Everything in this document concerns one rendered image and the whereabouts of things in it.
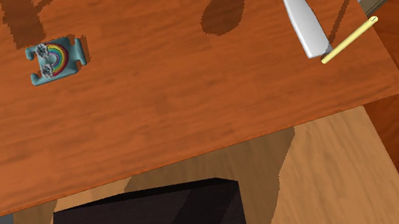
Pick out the white remote control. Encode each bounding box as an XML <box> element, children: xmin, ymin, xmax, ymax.
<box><xmin>271</xmin><ymin>0</ymin><xmax>340</xmax><ymax>63</ymax></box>

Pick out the yellow pencil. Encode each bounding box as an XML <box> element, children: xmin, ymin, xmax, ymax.
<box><xmin>320</xmin><ymin>9</ymin><xmax>380</xmax><ymax>72</ymax></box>

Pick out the teal rainbow puzzle piece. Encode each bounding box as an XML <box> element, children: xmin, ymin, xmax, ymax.
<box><xmin>20</xmin><ymin>30</ymin><xmax>91</xmax><ymax>94</ymax></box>

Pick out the dark robot stand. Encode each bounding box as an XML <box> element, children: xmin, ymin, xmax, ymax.
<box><xmin>52</xmin><ymin>156</ymin><xmax>265</xmax><ymax>224</ymax></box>

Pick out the orange wooden table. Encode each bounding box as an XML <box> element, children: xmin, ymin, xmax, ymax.
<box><xmin>0</xmin><ymin>0</ymin><xmax>399</xmax><ymax>224</ymax></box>

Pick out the grey rectangular block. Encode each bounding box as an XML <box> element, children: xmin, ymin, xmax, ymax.
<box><xmin>350</xmin><ymin>0</ymin><xmax>391</xmax><ymax>20</ymax></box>

